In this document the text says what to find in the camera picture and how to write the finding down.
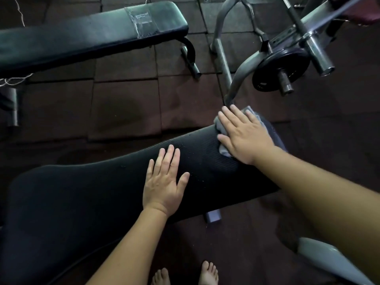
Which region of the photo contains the person's right hand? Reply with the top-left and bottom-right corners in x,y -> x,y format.
217,104 -> 276,166

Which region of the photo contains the person's left hand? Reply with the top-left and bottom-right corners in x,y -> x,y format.
142,144 -> 190,218

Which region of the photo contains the grey cleaning cloth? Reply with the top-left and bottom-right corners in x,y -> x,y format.
214,106 -> 288,158

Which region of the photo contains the person's left forearm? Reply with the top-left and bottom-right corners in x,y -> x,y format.
85,206 -> 169,285

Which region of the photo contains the person's right forearm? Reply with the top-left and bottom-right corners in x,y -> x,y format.
252,145 -> 380,285

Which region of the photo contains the grey bench support foot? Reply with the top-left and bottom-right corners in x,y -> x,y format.
204,209 -> 223,225

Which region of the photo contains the black weight plate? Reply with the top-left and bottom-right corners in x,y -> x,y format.
252,48 -> 311,93

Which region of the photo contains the black ribbed bench pad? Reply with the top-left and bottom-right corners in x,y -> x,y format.
0,116 -> 287,285

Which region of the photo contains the steel barbell bar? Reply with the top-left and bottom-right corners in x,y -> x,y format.
280,0 -> 335,77

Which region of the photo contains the person's right foot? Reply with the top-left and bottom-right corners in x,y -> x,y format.
198,260 -> 219,285

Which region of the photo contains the person's foot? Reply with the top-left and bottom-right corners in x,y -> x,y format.
198,260 -> 219,285
151,268 -> 171,285

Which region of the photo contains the person's left foot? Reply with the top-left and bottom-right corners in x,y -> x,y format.
151,268 -> 171,285

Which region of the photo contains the clear tape patch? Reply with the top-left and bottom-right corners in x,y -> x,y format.
124,6 -> 161,38

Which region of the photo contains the maroon padded seat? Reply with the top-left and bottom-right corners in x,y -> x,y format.
332,0 -> 380,26

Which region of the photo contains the black flat weight bench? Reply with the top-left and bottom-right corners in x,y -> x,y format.
0,1 -> 202,128

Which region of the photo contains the grey metal machine frame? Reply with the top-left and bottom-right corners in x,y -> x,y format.
209,0 -> 380,108

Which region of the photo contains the grey metal frame leg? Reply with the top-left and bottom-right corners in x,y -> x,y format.
297,237 -> 369,285

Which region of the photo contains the white string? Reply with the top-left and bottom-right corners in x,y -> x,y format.
0,0 -> 34,88

